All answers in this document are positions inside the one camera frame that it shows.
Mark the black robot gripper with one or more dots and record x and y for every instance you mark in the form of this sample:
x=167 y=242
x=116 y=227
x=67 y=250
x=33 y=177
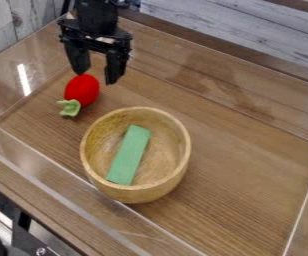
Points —
x=92 y=31

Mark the red plush strawberry toy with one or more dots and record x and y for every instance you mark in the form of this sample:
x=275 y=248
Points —
x=80 y=94

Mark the green rectangular block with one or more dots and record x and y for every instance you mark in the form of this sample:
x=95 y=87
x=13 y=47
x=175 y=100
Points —
x=128 y=155

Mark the round wooden bowl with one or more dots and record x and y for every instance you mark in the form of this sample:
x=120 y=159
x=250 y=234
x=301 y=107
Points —
x=164 y=160

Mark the black table leg bracket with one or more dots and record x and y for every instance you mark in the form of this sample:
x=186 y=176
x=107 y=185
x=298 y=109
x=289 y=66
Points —
x=24 y=240

